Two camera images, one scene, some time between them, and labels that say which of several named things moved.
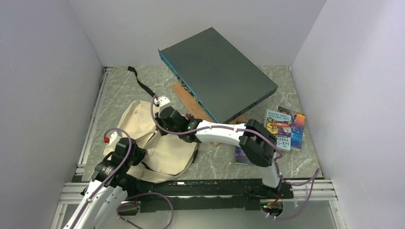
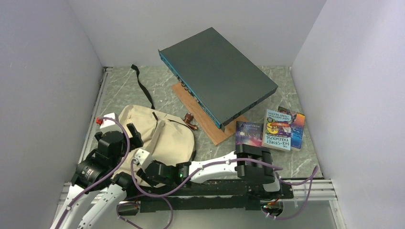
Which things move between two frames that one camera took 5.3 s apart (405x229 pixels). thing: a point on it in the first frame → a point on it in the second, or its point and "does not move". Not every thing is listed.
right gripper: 160,120 → 141,173
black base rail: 204,195 does not move
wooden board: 198,113 does not move
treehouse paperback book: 281,124 does not move
